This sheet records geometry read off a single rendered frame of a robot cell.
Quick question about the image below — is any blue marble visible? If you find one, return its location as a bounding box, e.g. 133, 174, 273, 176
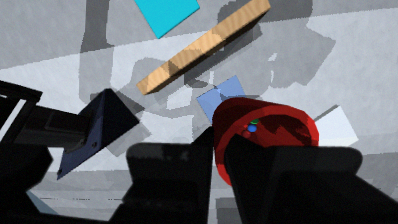
248, 123, 257, 132

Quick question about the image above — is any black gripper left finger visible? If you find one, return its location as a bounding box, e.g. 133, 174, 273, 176
126, 126, 214, 224

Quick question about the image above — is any dark red cup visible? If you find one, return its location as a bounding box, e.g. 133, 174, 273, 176
212, 97, 319, 186

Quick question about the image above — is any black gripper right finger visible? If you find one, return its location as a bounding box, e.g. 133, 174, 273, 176
224, 133, 363, 224

